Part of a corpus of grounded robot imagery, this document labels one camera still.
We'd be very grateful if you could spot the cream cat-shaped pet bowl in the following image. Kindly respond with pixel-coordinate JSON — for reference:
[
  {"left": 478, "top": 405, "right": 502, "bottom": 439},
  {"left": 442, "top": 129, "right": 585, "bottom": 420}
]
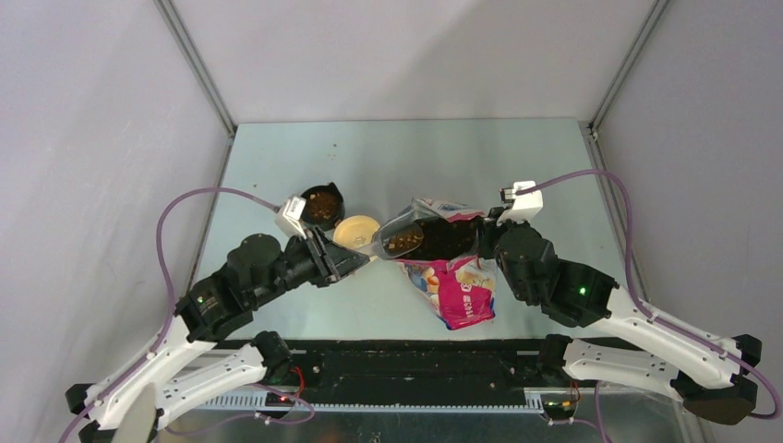
[{"left": 332, "top": 215, "right": 380, "bottom": 249}]

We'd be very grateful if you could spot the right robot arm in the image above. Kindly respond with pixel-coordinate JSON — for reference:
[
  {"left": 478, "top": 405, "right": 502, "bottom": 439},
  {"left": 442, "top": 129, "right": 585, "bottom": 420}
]
[{"left": 477, "top": 208, "right": 762, "bottom": 425}]

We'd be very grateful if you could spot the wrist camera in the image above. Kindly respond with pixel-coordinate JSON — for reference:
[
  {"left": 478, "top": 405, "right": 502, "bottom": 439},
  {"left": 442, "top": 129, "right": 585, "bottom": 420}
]
[
  {"left": 496, "top": 181, "right": 544, "bottom": 226},
  {"left": 275, "top": 196, "right": 307, "bottom": 238}
]

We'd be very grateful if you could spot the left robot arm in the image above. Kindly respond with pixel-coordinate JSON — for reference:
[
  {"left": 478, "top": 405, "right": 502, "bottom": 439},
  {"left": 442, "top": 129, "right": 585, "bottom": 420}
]
[{"left": 66, "top": 229, "right": 370, "bottom": 442}]

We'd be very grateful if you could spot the black cat-shaped pet bowl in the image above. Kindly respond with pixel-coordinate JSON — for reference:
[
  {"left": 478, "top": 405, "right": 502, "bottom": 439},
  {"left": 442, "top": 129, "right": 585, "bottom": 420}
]
[{"left": 300, "top": 182, "right": 345, "bottom": 232}]

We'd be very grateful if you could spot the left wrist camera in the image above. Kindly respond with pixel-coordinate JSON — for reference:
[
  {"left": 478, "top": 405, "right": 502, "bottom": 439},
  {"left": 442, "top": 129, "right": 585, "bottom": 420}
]
[{"left": 275, "top": 196, "right": 307, "bottom": 238}]

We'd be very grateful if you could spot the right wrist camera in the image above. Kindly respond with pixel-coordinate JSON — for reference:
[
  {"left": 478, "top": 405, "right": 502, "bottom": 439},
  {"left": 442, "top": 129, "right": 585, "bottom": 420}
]
[{"left": 496, "top": 181, "right": 544, "bottom": 226}]

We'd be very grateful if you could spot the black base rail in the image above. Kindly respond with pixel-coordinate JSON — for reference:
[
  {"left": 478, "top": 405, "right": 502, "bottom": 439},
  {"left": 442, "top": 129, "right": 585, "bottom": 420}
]
[{"left": 213, "top": 338, "right": 613, "bottom": 408}]

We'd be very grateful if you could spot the brown pet food kibble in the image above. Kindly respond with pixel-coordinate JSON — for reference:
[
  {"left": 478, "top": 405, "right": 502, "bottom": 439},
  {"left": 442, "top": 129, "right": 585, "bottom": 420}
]
[{"left": 396, "top": 218, "right": 477, "bottom": 261}]

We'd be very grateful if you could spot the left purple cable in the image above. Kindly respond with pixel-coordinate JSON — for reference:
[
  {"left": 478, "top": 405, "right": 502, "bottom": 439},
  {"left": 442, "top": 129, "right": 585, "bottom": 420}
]
[{"left": 57, "top": 186, "right": 316, "bottom": 443}]

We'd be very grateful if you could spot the pink blue cat food bag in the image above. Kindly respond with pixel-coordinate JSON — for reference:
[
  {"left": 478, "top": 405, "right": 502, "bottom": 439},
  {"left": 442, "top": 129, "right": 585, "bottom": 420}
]
[{"left": 380, "top": 198, "right": 498, "bottom": 330}]

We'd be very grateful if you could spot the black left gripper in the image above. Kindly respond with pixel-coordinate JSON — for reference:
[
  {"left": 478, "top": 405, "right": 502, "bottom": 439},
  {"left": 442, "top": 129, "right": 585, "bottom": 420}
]
[{"left": 251, "top": 222, "right": 370, "bottom": 306}]

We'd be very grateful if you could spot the translucent plastic scoop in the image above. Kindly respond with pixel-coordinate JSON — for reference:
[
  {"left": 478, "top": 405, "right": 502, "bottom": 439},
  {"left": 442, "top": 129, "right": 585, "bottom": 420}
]
[{"left": 356, "top": 222, "right": 424, "bottom": 260}]

